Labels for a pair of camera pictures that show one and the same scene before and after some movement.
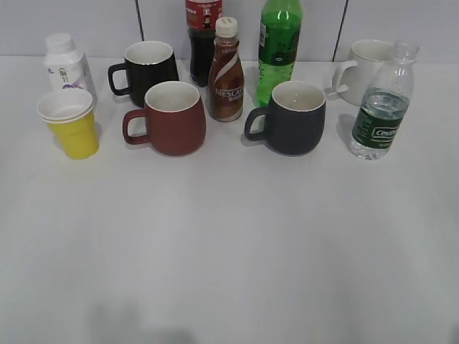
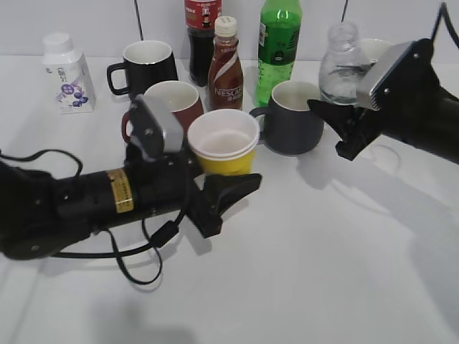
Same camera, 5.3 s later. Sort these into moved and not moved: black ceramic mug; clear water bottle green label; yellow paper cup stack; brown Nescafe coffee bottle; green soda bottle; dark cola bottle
Moved: clear water bottle green label; yellow paper cup stack
Not moved: green soda bottle; black ceramic mug; dark cola bottle; brown Nescafe coffee bottle
